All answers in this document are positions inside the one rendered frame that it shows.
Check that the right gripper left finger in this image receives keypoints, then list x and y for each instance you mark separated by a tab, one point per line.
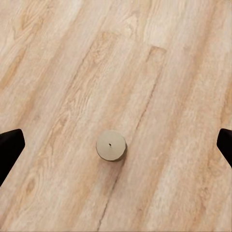
12	144

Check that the pillar candle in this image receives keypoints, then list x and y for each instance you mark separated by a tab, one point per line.
111	146

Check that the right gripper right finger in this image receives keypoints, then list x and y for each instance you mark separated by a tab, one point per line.
224	143

